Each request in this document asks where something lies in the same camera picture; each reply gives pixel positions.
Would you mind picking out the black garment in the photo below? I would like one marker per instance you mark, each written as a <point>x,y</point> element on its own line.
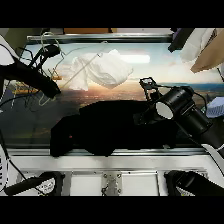
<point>180,40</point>
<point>106,130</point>

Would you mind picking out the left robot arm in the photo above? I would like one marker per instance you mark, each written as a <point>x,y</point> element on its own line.
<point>33,78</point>

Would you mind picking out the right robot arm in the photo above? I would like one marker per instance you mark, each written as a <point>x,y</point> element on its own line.
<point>196,116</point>

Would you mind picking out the white garment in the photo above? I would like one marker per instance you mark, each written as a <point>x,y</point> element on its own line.
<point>196,43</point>
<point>106,70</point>

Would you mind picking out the light blue garment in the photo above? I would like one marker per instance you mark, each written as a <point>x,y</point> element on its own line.
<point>216,107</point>

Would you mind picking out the tan garment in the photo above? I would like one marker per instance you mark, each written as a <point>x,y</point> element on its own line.
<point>211,55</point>

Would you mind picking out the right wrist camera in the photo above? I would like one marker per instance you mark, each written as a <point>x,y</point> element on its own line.
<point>148,85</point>

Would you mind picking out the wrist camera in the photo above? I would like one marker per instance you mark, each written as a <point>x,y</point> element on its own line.
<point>148,85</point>
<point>50,50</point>

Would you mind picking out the silver frame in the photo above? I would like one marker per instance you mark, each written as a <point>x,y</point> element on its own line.
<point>83,163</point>

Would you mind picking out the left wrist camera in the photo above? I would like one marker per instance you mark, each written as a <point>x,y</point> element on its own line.
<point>50,50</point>

